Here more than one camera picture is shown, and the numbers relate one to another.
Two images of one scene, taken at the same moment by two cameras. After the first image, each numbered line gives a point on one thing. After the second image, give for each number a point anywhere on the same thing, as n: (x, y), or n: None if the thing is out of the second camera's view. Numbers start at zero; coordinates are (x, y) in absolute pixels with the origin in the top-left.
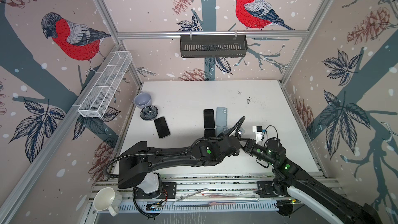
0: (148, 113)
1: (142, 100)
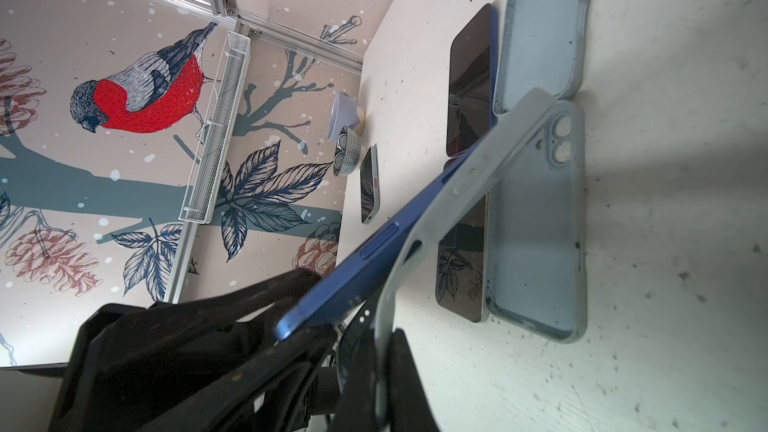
0: (347, 153)
1: (343, 114)
